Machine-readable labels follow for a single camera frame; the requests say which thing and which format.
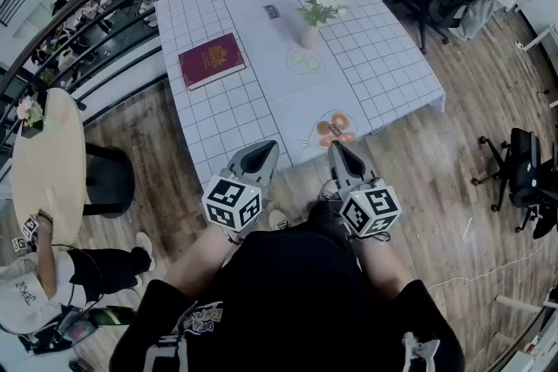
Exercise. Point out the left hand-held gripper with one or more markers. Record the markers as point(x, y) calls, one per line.
point(231, 202)

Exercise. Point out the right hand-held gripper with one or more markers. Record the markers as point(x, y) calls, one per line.
point(370, 209)

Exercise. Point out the pink vase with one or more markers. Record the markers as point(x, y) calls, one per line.
point(309, 38)

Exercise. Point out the person's right forearm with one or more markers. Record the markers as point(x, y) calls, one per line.
point(383, 270)

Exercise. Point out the person's left forearm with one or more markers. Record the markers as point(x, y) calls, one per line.
point(196, 261)

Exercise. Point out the pink flowers in black pot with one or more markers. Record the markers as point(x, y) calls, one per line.
point(31, 117)

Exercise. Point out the person's right shoe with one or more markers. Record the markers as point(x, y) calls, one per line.
point(329, 191)

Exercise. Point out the person's shoe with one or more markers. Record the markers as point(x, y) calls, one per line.
point(329, 191)
point(279, 220)

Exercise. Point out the person's black shorts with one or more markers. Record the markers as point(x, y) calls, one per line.
point(324, 215)

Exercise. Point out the table with white checked cloth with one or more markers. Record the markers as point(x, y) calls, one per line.
point(226, 117)

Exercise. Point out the person's left shoe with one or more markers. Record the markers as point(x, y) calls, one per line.
point(279, 220)

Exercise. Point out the dark red book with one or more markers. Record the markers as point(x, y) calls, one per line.
point(211, 61)

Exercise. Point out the white stick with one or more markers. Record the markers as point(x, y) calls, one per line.
point(467, 228)

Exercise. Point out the person's black t-shirt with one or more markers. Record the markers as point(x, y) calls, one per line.
point(296, 296)

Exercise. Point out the black round stool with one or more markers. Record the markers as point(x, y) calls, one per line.
point(109, 183)

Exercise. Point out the round beige side table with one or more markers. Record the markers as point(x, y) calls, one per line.
point(48, 178)

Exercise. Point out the green and black device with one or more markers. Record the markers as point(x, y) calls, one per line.
point(109, 315)

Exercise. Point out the clutter of items beyond railing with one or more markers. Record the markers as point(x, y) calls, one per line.
point(87, 22)

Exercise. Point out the black equipment pile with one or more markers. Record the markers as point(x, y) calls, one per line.
point(56, 331)

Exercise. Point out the white frame desk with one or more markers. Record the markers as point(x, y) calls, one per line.
point(519, 305)

